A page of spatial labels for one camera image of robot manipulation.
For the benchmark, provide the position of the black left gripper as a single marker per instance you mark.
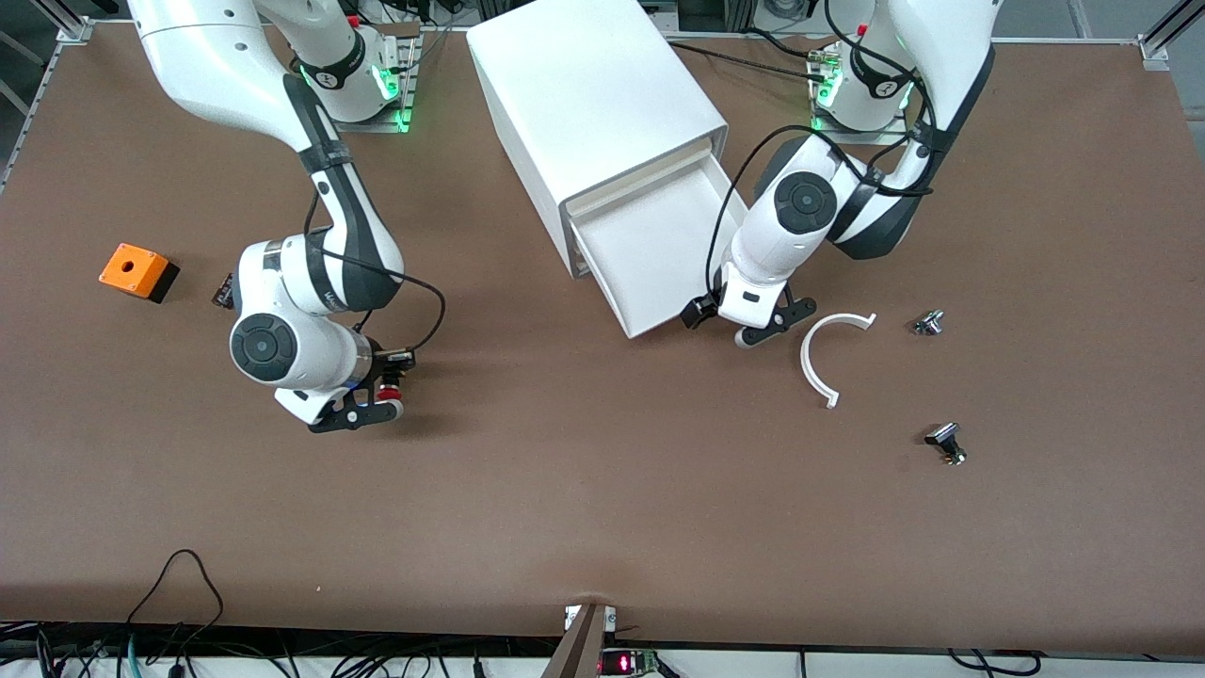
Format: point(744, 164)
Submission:
point(700, 312)

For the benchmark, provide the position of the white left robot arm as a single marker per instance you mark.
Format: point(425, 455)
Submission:
point(941, 56)

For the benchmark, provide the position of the grey camera mount bar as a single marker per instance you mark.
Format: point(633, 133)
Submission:
point(576, 650)

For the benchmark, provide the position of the small black contact block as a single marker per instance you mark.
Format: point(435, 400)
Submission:
point(224, 294)

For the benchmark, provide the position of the circuit board with red display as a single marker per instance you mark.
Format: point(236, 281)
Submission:
point(621, 664)

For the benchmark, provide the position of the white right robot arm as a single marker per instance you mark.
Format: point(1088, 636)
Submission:
point(216, 66)

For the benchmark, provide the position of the white metal bracket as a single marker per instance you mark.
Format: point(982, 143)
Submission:
point(610, 617)

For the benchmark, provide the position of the cream drawer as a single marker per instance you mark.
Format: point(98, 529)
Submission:
point(621, 184)

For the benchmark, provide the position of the aluminium frame profile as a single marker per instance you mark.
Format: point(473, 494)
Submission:
point(1158, 42)
point(71, 24)

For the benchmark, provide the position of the white pull-out drawer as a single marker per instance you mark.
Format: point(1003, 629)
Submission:
point(650, 254)

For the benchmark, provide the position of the black key switch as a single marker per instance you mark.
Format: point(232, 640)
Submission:
point(943, 435)

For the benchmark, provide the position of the orange button enclosure box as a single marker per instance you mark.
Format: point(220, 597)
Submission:
point(132, 268)

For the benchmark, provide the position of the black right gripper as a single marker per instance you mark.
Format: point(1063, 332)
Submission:
point(379, 365)

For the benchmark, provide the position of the white drawer cabinet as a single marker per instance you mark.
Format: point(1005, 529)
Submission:
point(584, 85)

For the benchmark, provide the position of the red push button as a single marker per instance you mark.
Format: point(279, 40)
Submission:
point(391, 383)

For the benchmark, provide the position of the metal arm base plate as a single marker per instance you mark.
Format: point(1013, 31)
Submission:
point(885, 138)
point(377, 127)

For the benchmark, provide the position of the small silver knob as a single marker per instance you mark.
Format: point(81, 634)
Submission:
point(928, 323)

